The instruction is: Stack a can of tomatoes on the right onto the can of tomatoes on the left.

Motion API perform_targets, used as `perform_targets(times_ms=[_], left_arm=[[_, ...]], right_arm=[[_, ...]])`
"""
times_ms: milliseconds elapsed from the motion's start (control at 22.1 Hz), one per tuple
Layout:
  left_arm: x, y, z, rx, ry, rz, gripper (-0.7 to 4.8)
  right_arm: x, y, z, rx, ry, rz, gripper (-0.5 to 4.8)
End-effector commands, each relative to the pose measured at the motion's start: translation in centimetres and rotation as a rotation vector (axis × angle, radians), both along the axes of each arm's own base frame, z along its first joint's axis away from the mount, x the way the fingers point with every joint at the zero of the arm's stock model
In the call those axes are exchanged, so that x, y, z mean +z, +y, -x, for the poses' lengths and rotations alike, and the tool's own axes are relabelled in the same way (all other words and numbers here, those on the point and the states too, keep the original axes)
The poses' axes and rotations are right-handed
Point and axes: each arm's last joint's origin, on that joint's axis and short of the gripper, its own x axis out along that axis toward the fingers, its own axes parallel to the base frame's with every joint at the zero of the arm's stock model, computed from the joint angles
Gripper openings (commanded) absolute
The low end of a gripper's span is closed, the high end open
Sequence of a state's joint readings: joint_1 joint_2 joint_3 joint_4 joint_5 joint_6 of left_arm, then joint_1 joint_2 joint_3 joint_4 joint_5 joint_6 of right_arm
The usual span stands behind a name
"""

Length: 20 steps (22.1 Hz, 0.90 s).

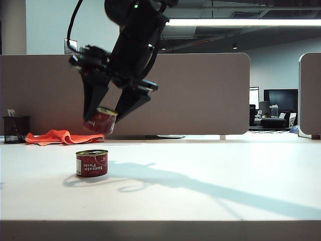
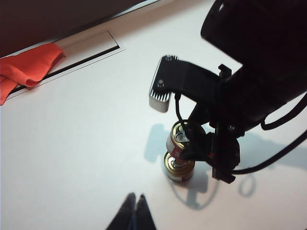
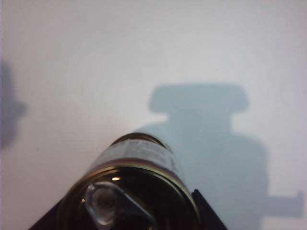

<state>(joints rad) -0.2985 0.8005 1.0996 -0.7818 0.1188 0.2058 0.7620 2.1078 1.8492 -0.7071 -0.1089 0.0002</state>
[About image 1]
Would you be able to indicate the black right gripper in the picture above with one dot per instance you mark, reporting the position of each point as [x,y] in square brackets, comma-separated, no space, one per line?
[97,65]

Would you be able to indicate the red tomato paste can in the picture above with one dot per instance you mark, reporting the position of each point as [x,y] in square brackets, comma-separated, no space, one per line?
[100,121]
[91,164]

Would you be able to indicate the round metal stand base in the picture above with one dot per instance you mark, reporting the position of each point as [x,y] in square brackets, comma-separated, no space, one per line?
[170,136]

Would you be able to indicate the grey desk partition panel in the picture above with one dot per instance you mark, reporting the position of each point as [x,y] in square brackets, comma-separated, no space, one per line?
[200,95]
[311,95]

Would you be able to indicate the large black monitor screen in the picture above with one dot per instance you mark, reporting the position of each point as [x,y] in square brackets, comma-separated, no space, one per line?
[281,99]

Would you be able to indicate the white framed board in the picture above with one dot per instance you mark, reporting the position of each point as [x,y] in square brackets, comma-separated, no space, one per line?
[254,96]

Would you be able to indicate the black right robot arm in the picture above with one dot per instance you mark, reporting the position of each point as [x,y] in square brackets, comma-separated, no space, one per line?
[136,37]

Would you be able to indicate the small black ceiling lamp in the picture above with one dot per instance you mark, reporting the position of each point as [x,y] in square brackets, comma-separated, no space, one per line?
[234,46]

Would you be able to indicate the orange cloth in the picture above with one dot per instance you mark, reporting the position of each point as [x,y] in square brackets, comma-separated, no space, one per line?
[65,136]

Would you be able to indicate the black sofa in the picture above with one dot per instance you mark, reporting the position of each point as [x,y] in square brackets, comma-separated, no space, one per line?
[273,123]

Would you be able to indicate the black mesh pen holder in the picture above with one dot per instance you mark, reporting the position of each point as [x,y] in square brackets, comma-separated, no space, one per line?
[16,130]

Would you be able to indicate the blue bag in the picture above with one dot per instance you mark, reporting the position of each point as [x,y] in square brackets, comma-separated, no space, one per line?
[295,129]

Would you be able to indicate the long ceiling light strip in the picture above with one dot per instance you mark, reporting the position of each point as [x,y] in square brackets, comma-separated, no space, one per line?
[240,22]

